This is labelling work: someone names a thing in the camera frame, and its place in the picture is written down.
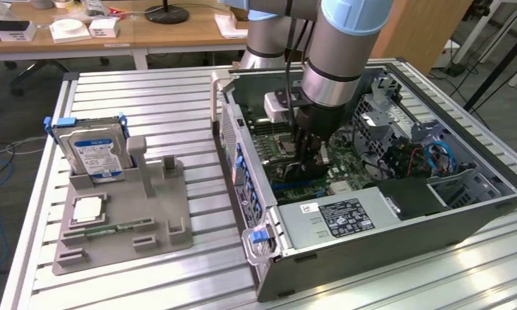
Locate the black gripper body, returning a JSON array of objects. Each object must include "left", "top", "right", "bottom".
[{"left": 293, "top": 105, "right": 345, "bottom": 145}]

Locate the green graphics card black cooler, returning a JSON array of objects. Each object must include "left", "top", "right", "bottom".
[{"left": 279, "top": 160, "right": 329, "bottom": 185}]

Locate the CPU socket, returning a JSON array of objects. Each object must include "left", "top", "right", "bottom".
[{"left": 274, "top": 134, "right": 295, "bottom": 156}]

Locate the green motherboard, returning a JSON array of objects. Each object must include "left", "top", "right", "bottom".
[{"left": 242, "top": 108, "right": 378, "bottom": 206}]

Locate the blue expansion slot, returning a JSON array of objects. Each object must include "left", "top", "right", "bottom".
[{"left": 269, "top": 180, "right": 315, "bottom": 192}]

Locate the silver chipset heatsink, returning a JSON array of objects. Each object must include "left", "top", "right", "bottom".
[{"left": 329, "top": 180, "right": 354, "bottom": 194}]

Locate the large metal disk bay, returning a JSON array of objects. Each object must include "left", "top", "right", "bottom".
[{"left": 347, "top": 93, "right": 414, "bottom": 152}]

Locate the grey power supply unit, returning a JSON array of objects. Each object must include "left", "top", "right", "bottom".
[{"left": 277, "top": 187, "right": 403, "bottom": 251}]

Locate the grey open PC case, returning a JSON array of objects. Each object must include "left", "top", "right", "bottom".
[{"left": 209, "top": 57, "right": 517, "bottom": 303}]

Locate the black floor pedal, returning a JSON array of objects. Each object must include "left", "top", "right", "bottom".
[{"left": 445, "top": 64, "right": 469, "bottom": 78}]

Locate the stack of papers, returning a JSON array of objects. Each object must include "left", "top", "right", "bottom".
[{"left": 213, "top": 13, "right": 250, "bottom": 39}]

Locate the white box red dot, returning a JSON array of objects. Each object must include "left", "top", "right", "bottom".
[{"left": 430, "top": 40, "right": 462, "bottom": 70}]

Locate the wooden cabinet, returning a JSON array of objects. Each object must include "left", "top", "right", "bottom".
[{"left": 369, "top": 0, "right": 474, "bottom": 75}]

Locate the small metal disk bay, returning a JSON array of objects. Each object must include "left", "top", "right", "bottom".
[{"left": 425, "top": 167, "right": 494, "bottom": 209}]

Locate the wooden desk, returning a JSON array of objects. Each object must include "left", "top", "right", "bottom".
[{"left": 0, "top": 0, "right": 369, "bottom": 62}]

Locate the black stand pole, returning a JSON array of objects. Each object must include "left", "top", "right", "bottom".
[{"left": 461, "top": 28, "right": 517, "bottom": 113}]

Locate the black lamp base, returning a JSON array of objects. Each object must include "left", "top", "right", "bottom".
[{"left": 143, "top": 0, "right": 190, "bottom": 25}]

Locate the hard disk blue carrier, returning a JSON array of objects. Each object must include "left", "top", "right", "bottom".
[{"left": 42, "top": 111, "right": 130, "bottom": 185}]

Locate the grey parts rack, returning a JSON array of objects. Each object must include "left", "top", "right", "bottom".
[{"left": 51, "top": 135, "right": 194, "bottom": 276}]

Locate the green RAM stick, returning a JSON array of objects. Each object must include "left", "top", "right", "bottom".
[{"left": 63, "top": 219, "right": 154, "bottom": 240}]

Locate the silver CPU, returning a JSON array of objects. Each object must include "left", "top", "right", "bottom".
[{"left": 71, "top": 197, "right": 105, "bottom": 223}]

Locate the plain white box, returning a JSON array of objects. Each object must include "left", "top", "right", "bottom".
[{"left": 87, "top": 17, "right": 121, "bottom": 39}]

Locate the black chair base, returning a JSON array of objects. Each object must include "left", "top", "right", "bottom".
[{"left": 3, "top": 57, "right": 110, "bottom": 97}]

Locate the white box black top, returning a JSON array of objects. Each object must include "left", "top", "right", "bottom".
[{"left": 0, "top": 19, "right": 37, "bottom": 42}]

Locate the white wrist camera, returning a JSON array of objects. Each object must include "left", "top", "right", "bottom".
[{"left": 262, "top": 89, "right": 303, "bottom": 124}]

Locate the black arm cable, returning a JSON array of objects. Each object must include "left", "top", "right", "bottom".
[{"left": 282, "top": 15, "right": 315, "bottom": 127}]

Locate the blue wire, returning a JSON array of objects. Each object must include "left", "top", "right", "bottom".
[{"left": 422, "top": 140, "right": 458, "bottom": 178}]

